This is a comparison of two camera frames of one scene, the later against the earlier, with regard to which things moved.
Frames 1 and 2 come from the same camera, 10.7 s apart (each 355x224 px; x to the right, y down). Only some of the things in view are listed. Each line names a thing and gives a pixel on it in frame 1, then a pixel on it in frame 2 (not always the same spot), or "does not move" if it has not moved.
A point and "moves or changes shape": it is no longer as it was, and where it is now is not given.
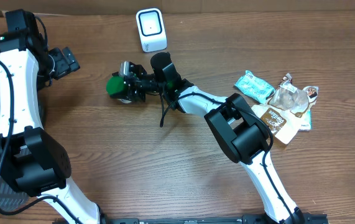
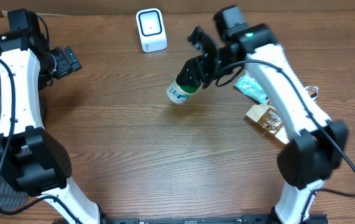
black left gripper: x=68 y=62 does not move
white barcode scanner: x=151 y=29 does not move
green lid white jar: x=117 y=89 moves or changes shape
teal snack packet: x=255 y=87 does not move
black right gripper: x=137 y=94 → x=199 y=71
